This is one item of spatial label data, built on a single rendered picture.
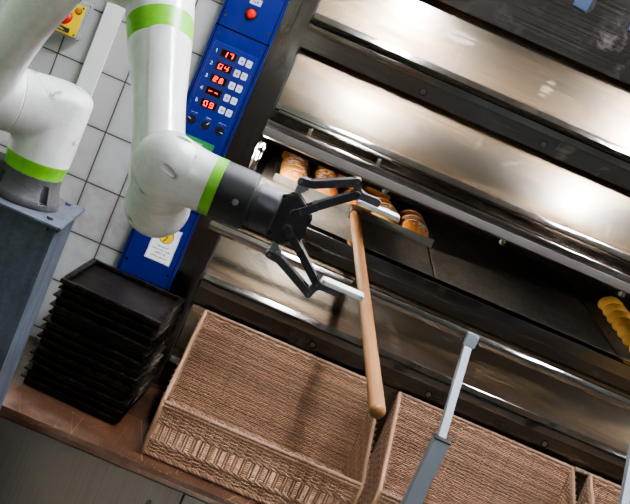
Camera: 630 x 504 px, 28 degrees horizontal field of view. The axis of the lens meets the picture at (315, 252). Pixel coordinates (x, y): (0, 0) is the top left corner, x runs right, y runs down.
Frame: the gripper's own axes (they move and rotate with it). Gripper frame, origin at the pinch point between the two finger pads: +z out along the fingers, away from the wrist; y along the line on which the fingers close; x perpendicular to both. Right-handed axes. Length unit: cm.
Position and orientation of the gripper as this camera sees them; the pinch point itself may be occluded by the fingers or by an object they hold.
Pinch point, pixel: (374, 255)
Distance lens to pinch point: 194.0
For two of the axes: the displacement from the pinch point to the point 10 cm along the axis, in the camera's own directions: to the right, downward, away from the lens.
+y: -4.0, 8.9, 2.1
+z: 9.2, 3.9, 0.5
